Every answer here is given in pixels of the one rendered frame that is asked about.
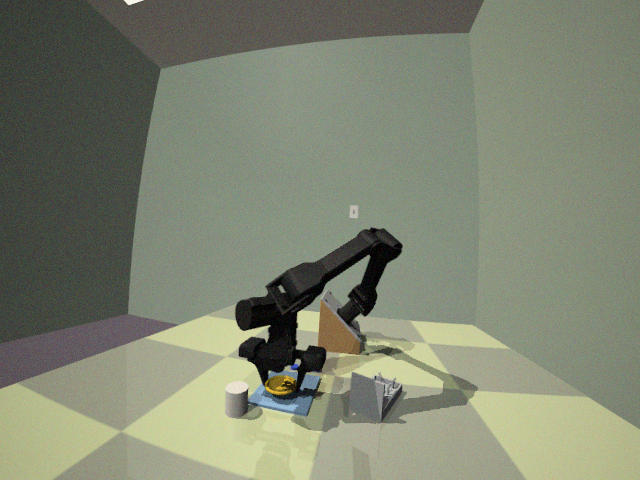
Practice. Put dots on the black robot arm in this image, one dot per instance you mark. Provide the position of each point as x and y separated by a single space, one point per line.
305 282

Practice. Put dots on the blue square mat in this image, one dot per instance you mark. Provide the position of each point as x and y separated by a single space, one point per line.
294 403

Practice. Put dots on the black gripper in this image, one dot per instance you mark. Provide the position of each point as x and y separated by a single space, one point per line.
312 359

